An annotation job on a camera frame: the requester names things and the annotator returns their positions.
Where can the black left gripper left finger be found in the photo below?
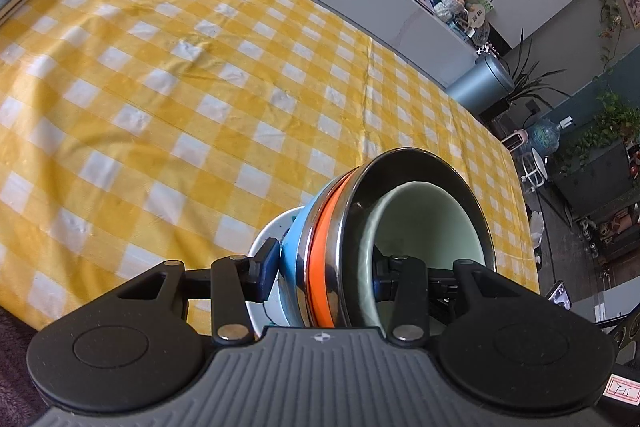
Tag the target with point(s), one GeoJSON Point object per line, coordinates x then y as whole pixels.
{"type": "Point", "coordinates": [235, 281]}

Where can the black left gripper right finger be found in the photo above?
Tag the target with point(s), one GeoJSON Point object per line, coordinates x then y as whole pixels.
{"type": "Point", "coordinates": [402, 280]}

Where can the white fruit painted plate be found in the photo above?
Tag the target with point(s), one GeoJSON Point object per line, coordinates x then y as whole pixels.
{"type": "Point", "coordinates": [265, 310]}

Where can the light green ceramic bowl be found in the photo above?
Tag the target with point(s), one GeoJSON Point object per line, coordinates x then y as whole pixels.
{"type": "Point", "coordinates": [417, 219]}

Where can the blue steel bowl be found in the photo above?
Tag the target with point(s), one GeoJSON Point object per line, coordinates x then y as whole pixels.
{"type": "Point", "coordinates": [294, 254]}

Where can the orange steel bowl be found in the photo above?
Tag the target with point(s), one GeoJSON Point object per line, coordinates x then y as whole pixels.
{"type": "Point", "coordinates": [342, 202]}

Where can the white round stool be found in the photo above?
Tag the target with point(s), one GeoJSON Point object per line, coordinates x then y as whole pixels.
{"type": "Point", "coordinates": [534, 173]}

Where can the pink small heater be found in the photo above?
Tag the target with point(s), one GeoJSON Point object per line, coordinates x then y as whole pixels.
{"type": "Point", "coordinates": [515, 140]}

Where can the yellow checkered tablecloth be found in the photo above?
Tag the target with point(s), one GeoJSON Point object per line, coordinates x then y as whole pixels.
{"type": "Point", "coordinates": [135, 131]}

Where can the blue water jug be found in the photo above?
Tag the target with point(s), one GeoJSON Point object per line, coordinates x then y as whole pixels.
{"type": "Point", "coordinates": [544, 135]}

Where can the grey trash can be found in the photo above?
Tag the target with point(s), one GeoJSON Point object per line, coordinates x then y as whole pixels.
{"type": "Point", "coordinates": [486, 83]}

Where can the green potted plant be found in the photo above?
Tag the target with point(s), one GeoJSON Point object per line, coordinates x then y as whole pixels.
{"type": "Point", "coordinates": [529, 83]}

